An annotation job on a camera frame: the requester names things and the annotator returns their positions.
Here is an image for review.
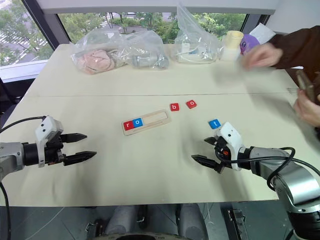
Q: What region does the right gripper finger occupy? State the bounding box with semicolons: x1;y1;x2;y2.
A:
191;154;223;174
203;136;218;147

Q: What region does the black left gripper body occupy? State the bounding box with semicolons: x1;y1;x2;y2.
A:
44;133;67;166

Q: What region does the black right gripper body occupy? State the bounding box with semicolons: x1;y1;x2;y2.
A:
213;136;233;174

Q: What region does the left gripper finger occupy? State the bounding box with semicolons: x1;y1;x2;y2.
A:
62;151;98;167
61;133;88;144

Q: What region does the blue letter tile t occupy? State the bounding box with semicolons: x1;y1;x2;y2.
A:
208;119;222;130

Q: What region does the red letter tile o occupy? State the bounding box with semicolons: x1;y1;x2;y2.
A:
185;99;199;110

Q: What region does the wooden letter tray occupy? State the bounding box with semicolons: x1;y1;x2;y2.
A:
121;109;172;137

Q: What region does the person's left hand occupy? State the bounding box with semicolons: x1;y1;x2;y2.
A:
293;89;320;126

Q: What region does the person's right hand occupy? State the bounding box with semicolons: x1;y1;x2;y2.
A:
241;43;284;71

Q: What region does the grey rounded shape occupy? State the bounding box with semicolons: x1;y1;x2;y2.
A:
106;204;141;236
178;203;209;240

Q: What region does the pink plush toy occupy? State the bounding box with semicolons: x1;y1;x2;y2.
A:
75;48;117;75

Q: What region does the clear bag with plush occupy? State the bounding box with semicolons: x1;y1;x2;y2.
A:
70;28;170;76

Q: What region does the purple plush toy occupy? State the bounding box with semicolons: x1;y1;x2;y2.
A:
239;33;261;55

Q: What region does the clear bag with white parts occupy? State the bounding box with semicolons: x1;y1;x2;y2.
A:
170;1;224;65

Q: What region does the white paper sheet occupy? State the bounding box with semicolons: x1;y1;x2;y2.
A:
249;22;276;43

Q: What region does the person's brown right sleeve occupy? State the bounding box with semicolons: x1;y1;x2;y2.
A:
269;24;320;71

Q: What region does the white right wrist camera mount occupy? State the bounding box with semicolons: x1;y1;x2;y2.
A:
215;121;245;171

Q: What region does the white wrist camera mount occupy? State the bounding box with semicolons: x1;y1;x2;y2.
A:
34;116;64;168
215;121;245;171

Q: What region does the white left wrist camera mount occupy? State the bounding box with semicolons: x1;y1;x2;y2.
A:
34;116;64;168

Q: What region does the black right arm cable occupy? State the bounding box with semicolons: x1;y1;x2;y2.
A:
224;146;296;191

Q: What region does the black metal bracket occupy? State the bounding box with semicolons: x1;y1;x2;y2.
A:
226;207;248;236

